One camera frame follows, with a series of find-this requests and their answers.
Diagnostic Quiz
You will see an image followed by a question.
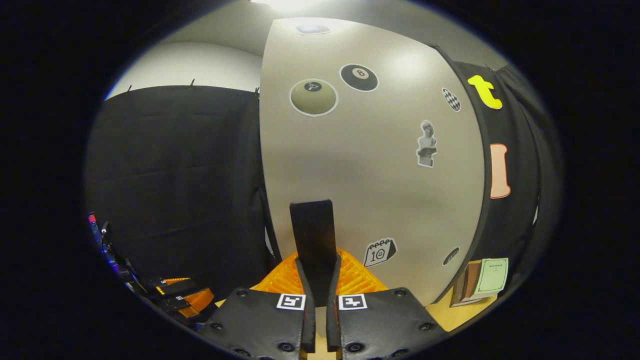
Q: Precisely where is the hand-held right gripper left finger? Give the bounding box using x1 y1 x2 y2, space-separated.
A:
197 252 317 360

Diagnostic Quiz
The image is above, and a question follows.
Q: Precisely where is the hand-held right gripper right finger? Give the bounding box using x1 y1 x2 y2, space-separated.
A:
326 249 448 360

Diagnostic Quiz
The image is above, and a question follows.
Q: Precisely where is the black cabinet door handle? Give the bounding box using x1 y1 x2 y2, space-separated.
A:
290 200 337 301

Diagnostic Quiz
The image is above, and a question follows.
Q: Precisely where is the light grey cabinet door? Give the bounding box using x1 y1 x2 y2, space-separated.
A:
259 17 486 307

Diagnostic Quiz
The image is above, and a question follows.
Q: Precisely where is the dark grey cabinet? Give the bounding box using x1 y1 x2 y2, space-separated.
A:
430 44 495 305

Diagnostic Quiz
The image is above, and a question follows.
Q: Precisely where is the black backdrop cloth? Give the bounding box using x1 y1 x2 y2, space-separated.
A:
82 60 563 311

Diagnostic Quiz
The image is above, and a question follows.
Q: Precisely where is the brown book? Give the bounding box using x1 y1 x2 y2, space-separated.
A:
461 260 483 304

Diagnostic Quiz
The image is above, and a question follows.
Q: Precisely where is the pale green booklet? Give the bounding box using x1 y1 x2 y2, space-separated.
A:
472 257 510 300

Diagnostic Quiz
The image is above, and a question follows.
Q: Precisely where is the large ceiling light panel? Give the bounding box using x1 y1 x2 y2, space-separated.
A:
250 0 326 13

